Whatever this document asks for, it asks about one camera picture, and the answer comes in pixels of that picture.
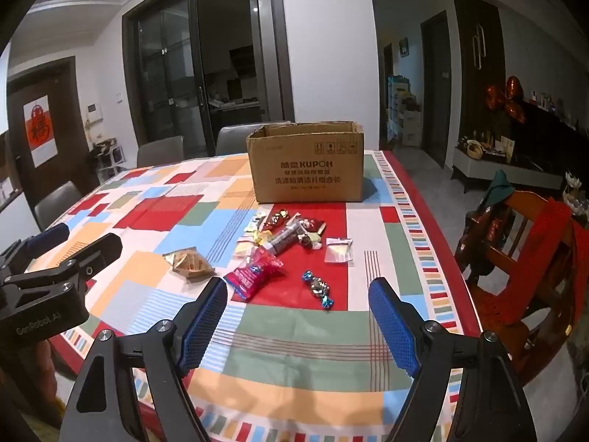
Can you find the gold snack packet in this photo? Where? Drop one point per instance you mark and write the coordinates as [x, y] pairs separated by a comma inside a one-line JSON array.
[[188, 263]]

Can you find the wooden chair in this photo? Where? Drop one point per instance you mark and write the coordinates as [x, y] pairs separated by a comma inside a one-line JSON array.
[[487, 306]]

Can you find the clear plastic snack packet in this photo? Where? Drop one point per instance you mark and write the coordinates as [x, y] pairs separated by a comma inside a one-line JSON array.
[[339, 252]]

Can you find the white low console cabinet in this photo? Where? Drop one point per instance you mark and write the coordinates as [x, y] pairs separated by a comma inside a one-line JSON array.
[[506, 168]]

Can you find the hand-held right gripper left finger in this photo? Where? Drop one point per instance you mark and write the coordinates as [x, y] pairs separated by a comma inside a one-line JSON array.
[[202, 327]]

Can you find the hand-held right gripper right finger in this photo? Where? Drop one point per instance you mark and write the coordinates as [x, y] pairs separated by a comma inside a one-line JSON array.
[[395, 327]]

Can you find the dark hallway door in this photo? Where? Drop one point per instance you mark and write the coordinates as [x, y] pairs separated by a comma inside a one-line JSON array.
[[437, 92]]

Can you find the red foil balloons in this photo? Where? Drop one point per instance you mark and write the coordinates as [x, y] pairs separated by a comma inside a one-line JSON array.
[[506, 96]]

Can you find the grey upholstered chair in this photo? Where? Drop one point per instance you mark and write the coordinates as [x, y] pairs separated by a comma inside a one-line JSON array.
[[57, 207], [232, 140], [161, 152]]

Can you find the white hallway storage shelf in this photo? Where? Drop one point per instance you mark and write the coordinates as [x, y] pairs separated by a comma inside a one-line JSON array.
[[402, 110]]

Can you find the brown wooden door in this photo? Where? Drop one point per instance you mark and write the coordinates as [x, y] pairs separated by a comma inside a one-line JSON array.
[[69, 83]]

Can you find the small wall picture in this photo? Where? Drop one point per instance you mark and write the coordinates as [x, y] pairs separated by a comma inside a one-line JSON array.
[[404, 47]]

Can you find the red and white door poster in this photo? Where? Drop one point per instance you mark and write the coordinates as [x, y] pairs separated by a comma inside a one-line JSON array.
[[40, 131]]

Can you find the brown cardboard box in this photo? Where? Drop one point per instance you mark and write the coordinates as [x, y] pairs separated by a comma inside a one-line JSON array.
[[303, 179]]

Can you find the red cloth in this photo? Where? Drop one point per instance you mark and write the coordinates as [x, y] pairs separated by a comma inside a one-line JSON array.
[[552, 248]]

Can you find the dark framed glass sliding door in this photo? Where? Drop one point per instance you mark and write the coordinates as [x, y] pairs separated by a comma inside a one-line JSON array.
[[170, 78]]

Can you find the pink snack packet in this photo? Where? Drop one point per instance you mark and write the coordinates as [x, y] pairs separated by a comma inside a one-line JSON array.
[[253, 278]]

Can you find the white shoe rack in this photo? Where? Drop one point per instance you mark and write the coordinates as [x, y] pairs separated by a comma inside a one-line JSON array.
[[108, 154]]

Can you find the white wall intercom panel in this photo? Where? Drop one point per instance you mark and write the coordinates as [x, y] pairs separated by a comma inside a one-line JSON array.
[[95, 113]]

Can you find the pile of assorted wrapped snacks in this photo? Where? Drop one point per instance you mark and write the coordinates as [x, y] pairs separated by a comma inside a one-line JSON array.
[[283, 235]]

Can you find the green cloth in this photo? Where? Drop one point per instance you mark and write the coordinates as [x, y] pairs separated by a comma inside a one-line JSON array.
[[498, 191]]

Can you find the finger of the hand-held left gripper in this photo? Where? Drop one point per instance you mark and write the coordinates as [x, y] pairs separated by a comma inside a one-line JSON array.
[[46, 235], [94, 253]]

